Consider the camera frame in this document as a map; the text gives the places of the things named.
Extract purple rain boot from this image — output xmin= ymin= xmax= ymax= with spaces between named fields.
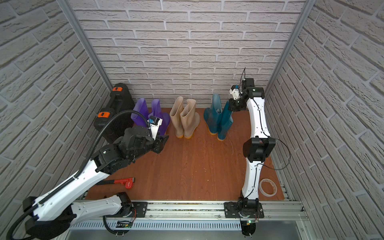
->
xmin=148 ymin=99 xmax=171 ymax=136
xmin=131 ymin=98 xmax=149 ymax=127

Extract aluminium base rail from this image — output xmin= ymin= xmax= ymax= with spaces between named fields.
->
xmin=134 ymin=200 xmax=309 ymax=223

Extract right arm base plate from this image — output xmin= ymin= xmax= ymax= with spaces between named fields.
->
xmin=224 ymin=201 xmax=265 ymax=219

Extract beige rain boot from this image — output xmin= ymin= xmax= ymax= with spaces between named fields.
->
xmin=170 ymin=96 xmax=184 ymax=138
xmin=180 ymin=99 xmax=201 ymax=139

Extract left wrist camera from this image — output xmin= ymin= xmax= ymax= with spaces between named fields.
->
xmin=148 ymin=116 xmax=163 ymax=140

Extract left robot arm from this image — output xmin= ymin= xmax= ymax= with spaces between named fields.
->
xmin=23 ymin=126 xmax=169 ymax=240

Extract black tool case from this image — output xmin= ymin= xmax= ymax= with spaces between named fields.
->
xmin=93 ymin=82 xmax=136 ymax=145

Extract red pipe wrench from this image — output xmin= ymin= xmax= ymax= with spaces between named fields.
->
xmin=96 ymin=178 xmax=135 ymax=190

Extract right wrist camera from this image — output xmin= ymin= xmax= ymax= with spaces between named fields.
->
xmin=230 ymin=78 xmax=255 ymax=100

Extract teal rain boot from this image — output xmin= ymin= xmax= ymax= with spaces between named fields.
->
xmin=204 ymin=94 xmax=223 ymax=135
xmin=218 ymin=101 xmax=234 ymax=141

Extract clear tape roll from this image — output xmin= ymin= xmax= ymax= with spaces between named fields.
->
xmin=259 ymin=179 xmax=278 ymax=198

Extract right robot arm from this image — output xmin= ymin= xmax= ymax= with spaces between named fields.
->
xmin=229 ymin=85 xmax=276 ymax=212

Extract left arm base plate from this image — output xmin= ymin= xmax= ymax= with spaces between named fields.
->
xmin=106 ymin=201 xmax=148 ymax=218

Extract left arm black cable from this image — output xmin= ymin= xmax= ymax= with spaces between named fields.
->
xmin=5 ymin=109 xmax=151 ymax=240

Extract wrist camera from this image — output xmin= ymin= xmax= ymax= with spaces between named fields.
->
xmin=148 ymin=116 xmax=163 ymax=140
xmin=230 ymin=78 xmax=255 ymax=100

